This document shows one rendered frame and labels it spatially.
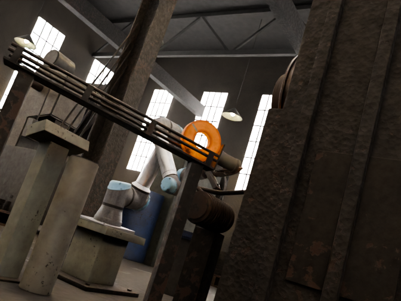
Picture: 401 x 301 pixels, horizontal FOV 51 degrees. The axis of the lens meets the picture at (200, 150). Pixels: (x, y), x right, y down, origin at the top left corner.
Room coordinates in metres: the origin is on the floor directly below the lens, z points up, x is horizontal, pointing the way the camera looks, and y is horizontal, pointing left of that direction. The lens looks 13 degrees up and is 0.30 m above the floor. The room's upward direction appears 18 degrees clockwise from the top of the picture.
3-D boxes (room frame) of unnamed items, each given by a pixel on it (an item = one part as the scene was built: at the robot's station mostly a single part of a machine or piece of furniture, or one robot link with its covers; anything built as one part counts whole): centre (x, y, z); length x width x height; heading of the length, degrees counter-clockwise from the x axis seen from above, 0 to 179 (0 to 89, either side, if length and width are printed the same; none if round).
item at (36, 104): (6.92, 2.53, 1.42); 1.43 x 1.22 x 2.85; 59
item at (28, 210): (1.74, 0.58, 0.31); 0.24 x 0.16 x 0.62; 144
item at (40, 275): (1.68, 0.43, 0.26); 0.12 x 0.12 x 0.52
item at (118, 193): (2.29, 0.35, 0.48); 0.13 x 0.12 x 0.14; 141
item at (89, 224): (2.30, 0.36, 0.28); 0.32 x 0.32 x 0.04; 56
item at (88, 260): (2.30, 0.36, 0.13); 0.40 x 0.40 x 0.26; 56
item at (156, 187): (5.81, 0.12, 0.75); 0.70 x 0.48 x 1.50; 144
